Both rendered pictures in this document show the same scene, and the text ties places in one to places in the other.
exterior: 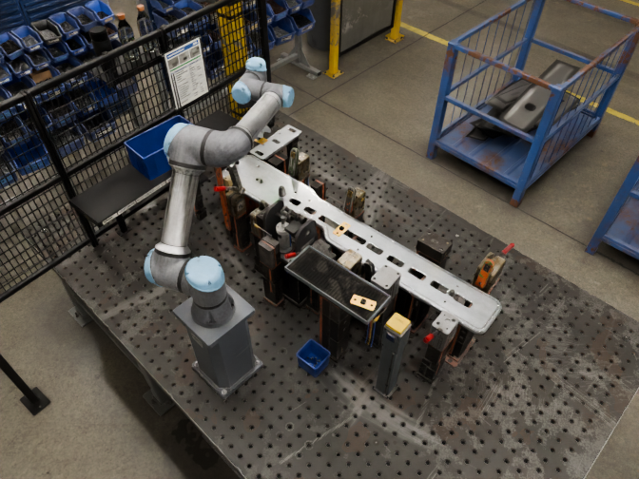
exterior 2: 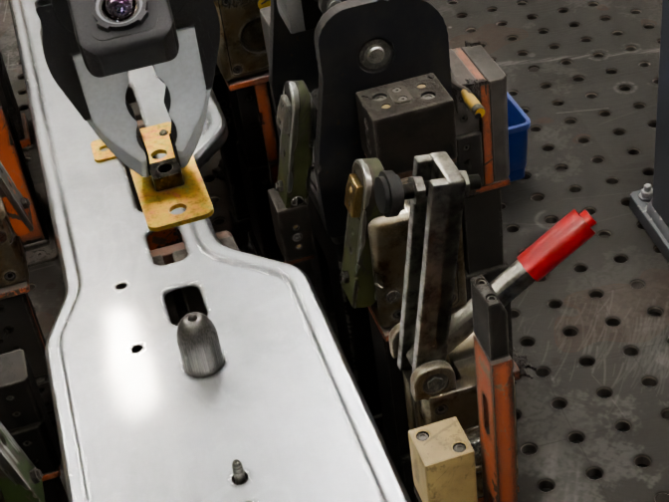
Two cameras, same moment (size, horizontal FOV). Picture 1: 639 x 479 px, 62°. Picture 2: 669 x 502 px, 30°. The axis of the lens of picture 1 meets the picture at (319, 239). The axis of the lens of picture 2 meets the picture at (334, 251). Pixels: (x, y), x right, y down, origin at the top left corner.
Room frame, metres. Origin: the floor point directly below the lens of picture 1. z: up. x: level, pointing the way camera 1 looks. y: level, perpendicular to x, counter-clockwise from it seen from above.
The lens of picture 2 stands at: (2.25, 0.72, 1.66)
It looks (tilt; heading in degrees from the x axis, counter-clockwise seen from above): 38 degrees down; 220
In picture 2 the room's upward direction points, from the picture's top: 8 degrees counter-clockwise
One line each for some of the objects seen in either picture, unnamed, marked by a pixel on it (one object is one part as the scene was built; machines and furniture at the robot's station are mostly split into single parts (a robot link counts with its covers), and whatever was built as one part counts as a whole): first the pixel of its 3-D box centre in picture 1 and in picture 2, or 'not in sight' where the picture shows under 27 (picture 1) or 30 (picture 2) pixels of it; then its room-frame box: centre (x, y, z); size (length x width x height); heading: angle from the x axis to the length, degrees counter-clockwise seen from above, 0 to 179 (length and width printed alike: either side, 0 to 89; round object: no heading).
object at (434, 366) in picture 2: not in sight; (432, 379); (1.75, 0.37, 1.06); 0.03 x 0.01 x 0.03; 141
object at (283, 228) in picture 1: (292, 255); (366, 188); (1.46, 0.11, 0.94); 0.18 x 0.13 x 0.49; 51
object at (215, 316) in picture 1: (211, 301); not in sight; (1.07, 0.37, 1.15); 0.15 x 0.15 x 0.10
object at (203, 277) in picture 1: (204, 279); not in sight; (1.07, 0.37, 1.27); 0.13 x 0.12 x 0.14; 71
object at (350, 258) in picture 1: (348, 287); (264, 119); (1.33, -0.12, 0.89); 0.13 x 0.11 x 0.38; 141
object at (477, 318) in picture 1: (346, 231); (124, 138); (1.55, -0.11, 1.00); 1.38 x 0.22 x 0.02; 51
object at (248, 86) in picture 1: (249, 88); not in sight; (1.73, 0.26, 1.56); 0.11 x 0.11 x 0.08; 71
